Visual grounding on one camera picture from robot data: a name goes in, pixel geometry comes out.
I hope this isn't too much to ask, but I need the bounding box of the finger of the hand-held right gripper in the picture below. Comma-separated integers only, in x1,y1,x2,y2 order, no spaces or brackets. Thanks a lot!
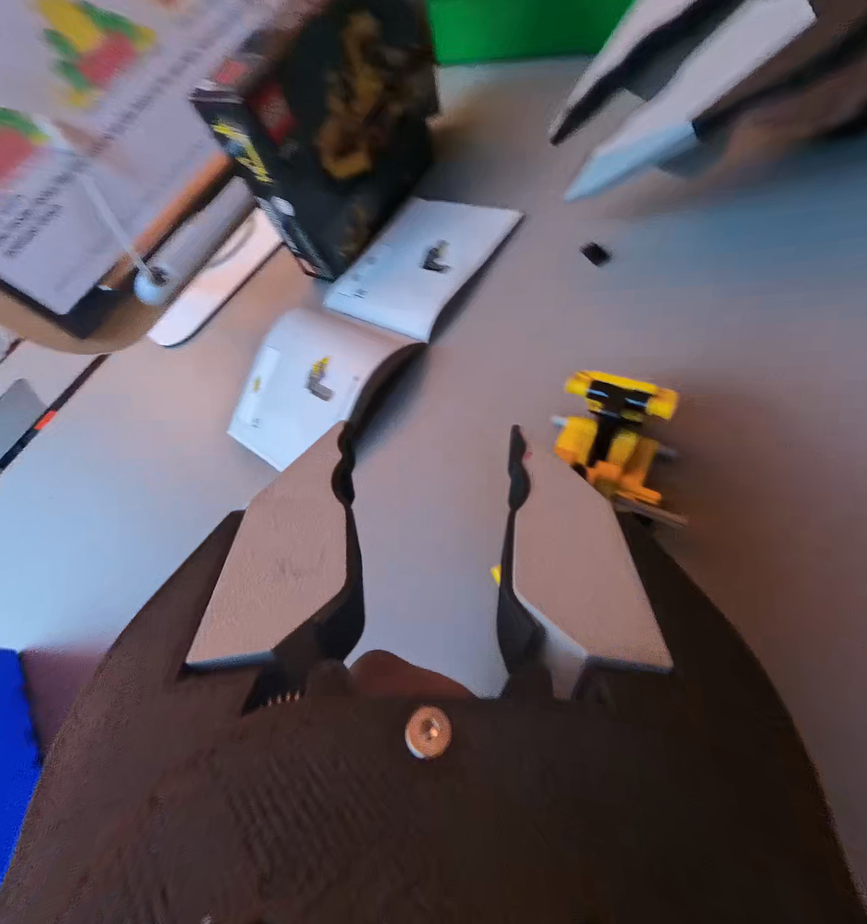
547,0,748,145
563,0,820,203

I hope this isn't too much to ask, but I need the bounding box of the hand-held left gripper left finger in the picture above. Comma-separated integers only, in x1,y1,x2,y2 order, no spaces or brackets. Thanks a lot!
185,422,367,665

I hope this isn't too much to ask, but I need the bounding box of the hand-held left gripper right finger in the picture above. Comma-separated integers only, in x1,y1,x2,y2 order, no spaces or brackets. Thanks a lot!
496,424,674,697

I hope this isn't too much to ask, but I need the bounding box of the yellow black lego model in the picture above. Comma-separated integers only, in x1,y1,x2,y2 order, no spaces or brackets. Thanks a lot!
552,370,688,528

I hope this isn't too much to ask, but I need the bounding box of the white instruction booklet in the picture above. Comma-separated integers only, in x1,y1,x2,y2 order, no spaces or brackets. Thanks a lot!
227,196,524,472

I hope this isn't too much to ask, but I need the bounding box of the black lego box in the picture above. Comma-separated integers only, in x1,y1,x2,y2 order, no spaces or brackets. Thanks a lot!
190,0,440,282

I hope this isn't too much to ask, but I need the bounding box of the green panel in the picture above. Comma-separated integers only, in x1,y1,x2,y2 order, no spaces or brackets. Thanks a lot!
427,0,636,67

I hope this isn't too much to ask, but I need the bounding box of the white stand base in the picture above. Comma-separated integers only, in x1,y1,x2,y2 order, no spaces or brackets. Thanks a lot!
146,173,284,349

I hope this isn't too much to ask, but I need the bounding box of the grey tablet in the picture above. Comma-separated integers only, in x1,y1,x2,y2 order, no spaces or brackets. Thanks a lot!
0,379,48,499

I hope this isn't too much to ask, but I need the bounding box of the clipboard with instruction sheet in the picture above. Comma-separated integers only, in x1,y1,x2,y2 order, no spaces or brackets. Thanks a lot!
0,0,290,315

